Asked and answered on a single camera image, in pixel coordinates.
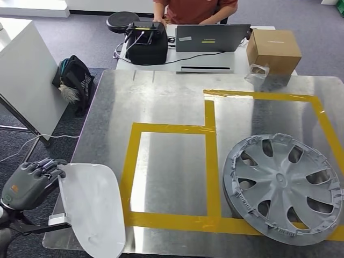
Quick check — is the person's right hand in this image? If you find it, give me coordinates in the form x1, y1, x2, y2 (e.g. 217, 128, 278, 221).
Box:
153, 14, 168, 29

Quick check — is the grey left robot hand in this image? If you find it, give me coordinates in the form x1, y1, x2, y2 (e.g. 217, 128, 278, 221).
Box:
0, 158, 68, 211

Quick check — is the white plastic panel part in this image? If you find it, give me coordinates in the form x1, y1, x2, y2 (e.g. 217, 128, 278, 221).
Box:
57, 162, 127, 258

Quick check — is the steel workbench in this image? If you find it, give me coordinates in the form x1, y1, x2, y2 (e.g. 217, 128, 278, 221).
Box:
41, 68, 344, 258

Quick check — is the black router with antennas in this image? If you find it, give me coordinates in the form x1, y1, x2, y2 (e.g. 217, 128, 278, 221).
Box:
124, 20, 165, 46

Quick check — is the black carrying case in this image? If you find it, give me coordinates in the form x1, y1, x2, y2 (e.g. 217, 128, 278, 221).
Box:
124, 21, 169, 66

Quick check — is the person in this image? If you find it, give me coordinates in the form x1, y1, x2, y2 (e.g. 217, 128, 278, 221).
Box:
152, 0, 239, 26

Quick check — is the black round stool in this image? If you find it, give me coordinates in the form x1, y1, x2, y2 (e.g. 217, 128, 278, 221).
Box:
106, 11, 141, 35

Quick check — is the grey laptop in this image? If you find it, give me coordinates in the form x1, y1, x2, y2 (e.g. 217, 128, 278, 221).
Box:
174, 23, 252, 53

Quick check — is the white flat box with slot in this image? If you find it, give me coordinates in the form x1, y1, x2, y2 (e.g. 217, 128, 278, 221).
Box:
175, 51, 235, 74

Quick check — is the white furry bag pendant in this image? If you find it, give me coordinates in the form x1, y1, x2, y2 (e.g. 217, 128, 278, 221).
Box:
57, 83, 81, 105

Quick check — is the white back table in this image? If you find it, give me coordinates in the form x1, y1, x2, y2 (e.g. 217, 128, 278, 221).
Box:
115, 23, 298, 76

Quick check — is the white desk with steel legs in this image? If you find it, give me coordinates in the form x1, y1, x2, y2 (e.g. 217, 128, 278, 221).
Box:
0, 18, 71, 163

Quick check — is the black bag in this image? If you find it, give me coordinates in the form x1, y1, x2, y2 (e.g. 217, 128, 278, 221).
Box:
51, 54, 96, 117

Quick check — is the small yellow tabletop tape square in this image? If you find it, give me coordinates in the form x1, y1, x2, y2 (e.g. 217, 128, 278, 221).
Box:
119, 99, 223, 230

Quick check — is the clear plastic wrapper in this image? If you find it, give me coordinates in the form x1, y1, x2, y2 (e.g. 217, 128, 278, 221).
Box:
244, 63, 271, 85

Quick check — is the brown cardboard box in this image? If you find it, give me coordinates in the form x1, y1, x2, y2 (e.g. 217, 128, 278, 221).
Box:
246, 28, 303, 76

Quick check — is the grey plastic wheel hubcap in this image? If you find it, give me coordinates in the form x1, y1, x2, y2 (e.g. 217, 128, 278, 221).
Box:
222, 133, 344, 247

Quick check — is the large yellow tabletop tape square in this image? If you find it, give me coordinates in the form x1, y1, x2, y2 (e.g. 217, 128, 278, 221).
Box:
203, 88, 344, 243

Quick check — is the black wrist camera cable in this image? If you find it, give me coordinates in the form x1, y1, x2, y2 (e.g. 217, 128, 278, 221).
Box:
0, 208, 30, 258

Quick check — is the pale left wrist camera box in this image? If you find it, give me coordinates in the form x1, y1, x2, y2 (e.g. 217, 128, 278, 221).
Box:
48, 212, 72, 227

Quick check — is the white floor cable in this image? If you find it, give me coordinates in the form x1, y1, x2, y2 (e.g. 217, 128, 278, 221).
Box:
0, 132, 80, 163

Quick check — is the black tabletop cable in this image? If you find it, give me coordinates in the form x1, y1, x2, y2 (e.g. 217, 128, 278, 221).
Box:
118, 51, 226, 67

